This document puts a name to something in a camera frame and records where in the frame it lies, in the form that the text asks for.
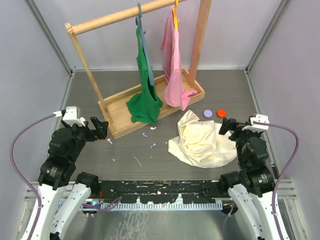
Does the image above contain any green tank top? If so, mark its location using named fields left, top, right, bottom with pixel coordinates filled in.
left=126, top=28, right=163, bottom=124

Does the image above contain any cream cloth bag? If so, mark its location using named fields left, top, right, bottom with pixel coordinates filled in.
left=168, top=110, right=237, bottom=169

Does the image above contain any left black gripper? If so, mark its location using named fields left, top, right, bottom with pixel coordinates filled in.
left=62, top=115, right=108, bottom=160

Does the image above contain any white slotted cable duct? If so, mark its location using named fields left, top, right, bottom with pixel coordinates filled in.
left=111, top=197, right=223, bottom=212

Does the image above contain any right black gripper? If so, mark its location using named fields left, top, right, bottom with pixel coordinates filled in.
left=218, top=116, right=261, bottom=166

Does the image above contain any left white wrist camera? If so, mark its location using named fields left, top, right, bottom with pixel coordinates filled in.
left=62, top=106, right=86, bottom=127

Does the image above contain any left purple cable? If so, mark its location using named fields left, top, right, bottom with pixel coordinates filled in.
left=9, top=111, right=62, bottom=240

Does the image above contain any yellow hanger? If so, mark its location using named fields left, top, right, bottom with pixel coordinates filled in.
left=172, top=0, right=179, bottom=31

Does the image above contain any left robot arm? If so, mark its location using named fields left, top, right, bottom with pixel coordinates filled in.
left=22, top=117, right=109, bottom=240

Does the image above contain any grey blue hanger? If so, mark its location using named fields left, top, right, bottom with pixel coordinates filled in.
left=135, top=3, right=155, bottom=86

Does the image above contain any pink shirt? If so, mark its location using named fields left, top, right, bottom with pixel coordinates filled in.
left=161, top=7, right=198, bottom=111

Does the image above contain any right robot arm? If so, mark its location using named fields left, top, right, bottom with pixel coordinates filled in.
left=218, top=114, right=290, bottom=240

